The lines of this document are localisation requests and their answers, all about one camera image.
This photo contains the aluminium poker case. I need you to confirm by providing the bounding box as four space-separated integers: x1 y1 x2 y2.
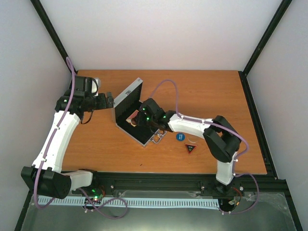
112 78 167 147

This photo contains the playing card deck box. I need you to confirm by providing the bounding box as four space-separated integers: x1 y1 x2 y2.
126 110 139 127

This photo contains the clear round plastic disc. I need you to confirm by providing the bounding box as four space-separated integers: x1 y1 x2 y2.
187 135 199 144

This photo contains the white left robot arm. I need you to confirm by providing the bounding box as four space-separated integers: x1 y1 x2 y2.
21 92 114 199

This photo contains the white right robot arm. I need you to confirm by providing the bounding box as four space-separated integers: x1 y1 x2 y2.
131 98 241 186

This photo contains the blue round blind button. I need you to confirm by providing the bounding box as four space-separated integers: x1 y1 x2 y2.
176 132 186 141

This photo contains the black red triangular button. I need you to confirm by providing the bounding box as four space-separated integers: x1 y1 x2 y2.
185 143 197 154

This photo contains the green lit circuit board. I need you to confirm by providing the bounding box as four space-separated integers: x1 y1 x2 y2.
86 186 106 205

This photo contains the metal front plate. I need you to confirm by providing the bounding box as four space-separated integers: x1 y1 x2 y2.
16 192 302 231

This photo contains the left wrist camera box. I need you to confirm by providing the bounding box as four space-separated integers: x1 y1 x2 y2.
73 76 101 97

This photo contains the white slotted cable duct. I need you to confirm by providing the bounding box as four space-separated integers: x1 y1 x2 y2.
51 196 219 210

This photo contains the left black frame post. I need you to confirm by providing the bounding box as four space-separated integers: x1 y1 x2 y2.
30 0 70 71

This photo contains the black frame post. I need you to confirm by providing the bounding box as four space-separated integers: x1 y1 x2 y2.
30 0 70 71
243 0 292 77

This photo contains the right black side rail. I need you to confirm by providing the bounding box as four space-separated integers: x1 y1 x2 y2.
238 71 278 178

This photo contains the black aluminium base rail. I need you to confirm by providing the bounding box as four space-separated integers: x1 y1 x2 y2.
83 172 290 198

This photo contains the right black frame post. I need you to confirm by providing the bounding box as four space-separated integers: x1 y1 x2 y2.
243 0 292 77

